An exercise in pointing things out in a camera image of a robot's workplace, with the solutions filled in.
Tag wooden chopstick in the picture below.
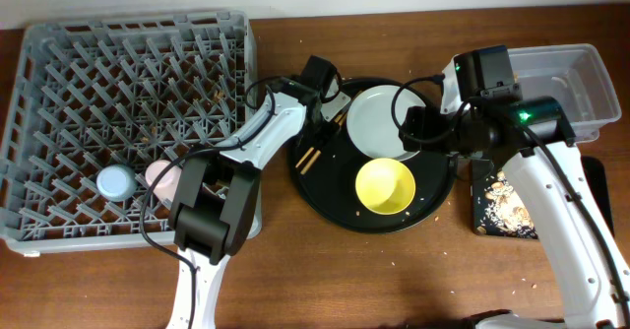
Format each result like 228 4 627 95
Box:
299 116 348 176
294 112 346 169

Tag grey round plate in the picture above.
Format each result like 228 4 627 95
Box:
346 85 418 162

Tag yellow plastic bowl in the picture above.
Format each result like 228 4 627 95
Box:
354 158 416 216

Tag food scraps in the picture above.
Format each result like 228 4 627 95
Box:
472 170 537 239

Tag pink plastic cup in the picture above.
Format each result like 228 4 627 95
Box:
145 160 181 203

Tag blue plastic cup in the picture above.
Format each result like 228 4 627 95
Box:
96 164 138 202

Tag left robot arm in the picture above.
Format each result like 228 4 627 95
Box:
168 56 339 328

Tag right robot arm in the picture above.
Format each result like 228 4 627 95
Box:
394 45 629 328

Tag clear plastic waste bin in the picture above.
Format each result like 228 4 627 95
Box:
440 42 622 146

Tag grey plastic dishwasher rack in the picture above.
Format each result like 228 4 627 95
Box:
1 11 257 257

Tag black rectangular tray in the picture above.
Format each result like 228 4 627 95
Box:
471 157 614 239

